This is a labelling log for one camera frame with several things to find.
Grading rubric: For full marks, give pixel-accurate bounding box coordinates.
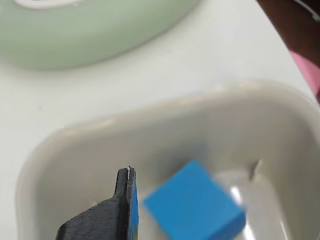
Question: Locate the blue cube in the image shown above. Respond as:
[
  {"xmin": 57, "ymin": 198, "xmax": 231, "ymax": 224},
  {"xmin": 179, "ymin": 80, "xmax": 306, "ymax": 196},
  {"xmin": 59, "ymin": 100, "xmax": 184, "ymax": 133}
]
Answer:
[{"xmin": 143, "ymin": 159, "xmax": 246, "ymax": 240}]

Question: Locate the white square bowl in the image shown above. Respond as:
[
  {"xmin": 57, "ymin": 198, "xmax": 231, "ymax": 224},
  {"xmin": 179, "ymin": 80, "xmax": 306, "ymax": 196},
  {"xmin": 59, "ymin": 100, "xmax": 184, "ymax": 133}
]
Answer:
[{"xmin": 15, "ymin": 79, "xmax": 320, "ymax": 240}]

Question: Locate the pale green bowl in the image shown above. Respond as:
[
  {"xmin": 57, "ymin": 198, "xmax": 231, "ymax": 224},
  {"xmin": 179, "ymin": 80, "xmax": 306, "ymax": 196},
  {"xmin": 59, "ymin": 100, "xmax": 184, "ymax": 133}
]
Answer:
[{"xmin": 0, "ymin": 0, "xmax": 201, "ymax": 71}]

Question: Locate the pink cloth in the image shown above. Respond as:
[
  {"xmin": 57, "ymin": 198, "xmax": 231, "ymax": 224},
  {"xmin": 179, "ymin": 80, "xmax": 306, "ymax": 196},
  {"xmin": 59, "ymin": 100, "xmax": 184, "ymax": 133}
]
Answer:
[{"xmin": 289, "ymin": 49, "xmax": 320, "ymax": 96}]

